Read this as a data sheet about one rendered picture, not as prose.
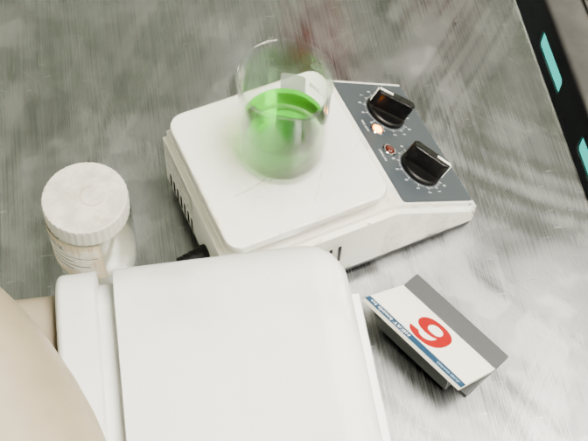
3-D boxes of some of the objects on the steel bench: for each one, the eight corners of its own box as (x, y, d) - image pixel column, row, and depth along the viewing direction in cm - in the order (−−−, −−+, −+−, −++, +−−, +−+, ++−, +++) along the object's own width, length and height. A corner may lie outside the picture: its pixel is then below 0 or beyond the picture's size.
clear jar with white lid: (87, 208, 83) (72, 147, 77) (154, 241, 82) (145, 182, 75) (41, 269, 81) (21, 211, 74) (110, 304, 79) (96, 248, 72)
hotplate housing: (395, 101, 90) (407, 36, 83) (473, 227, 84) (493, 168, 77) (138, 192, 84) (129, 129, 78) (202, 332, 78) (198, 279, 71)
